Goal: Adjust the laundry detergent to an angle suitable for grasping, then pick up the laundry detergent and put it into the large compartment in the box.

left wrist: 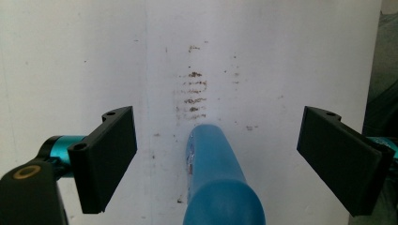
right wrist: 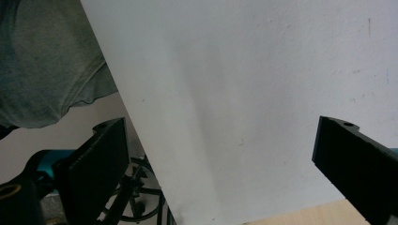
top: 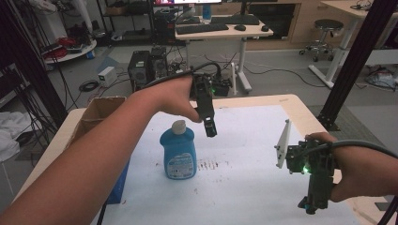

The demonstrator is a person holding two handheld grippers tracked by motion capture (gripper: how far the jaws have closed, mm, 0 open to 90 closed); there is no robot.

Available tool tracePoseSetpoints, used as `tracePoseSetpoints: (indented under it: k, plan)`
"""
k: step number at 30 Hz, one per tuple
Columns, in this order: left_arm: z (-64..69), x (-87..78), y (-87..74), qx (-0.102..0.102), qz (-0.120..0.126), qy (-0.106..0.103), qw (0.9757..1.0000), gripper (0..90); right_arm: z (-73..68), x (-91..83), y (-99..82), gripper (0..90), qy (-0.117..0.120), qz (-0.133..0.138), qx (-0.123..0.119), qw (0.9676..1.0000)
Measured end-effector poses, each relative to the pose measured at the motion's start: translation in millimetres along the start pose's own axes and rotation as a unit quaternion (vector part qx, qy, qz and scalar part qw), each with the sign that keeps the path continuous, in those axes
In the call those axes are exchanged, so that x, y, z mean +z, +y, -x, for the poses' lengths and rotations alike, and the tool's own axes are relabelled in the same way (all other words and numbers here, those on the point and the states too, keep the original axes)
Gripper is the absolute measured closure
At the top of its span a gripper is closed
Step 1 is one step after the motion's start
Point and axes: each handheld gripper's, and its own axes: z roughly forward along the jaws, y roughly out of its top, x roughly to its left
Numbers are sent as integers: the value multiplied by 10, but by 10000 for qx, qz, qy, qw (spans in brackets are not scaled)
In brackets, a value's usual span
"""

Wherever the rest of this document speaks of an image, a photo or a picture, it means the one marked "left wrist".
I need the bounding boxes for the dark green cloth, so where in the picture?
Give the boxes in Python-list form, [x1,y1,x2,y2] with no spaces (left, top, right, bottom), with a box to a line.
[348,10,398,225]

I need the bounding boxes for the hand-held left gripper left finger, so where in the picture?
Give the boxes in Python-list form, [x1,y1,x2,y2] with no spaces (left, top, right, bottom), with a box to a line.
[38,105,138,215]

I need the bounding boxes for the blue plastic handle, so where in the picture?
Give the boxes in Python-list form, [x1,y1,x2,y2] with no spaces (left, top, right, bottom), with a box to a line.
[182,124,267,225]

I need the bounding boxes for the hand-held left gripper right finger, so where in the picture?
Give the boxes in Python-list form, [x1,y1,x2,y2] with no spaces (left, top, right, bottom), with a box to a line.
[296,105,398,218]

